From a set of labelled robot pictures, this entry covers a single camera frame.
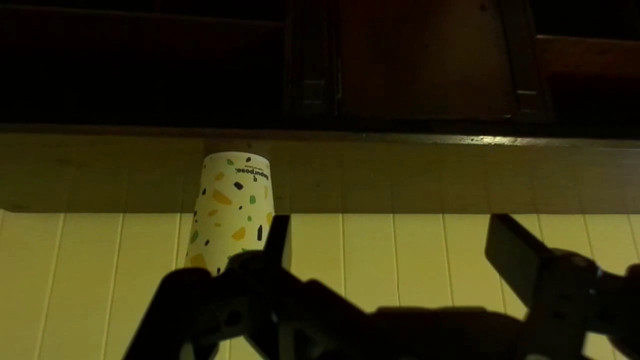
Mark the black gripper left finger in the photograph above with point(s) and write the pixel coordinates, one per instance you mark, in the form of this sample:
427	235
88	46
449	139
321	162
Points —
279	241

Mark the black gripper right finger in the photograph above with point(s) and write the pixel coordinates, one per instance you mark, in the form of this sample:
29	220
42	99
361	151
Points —
541	276

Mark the speckled paper cup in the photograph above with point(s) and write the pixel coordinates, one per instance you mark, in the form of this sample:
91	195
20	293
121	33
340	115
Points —
233	212

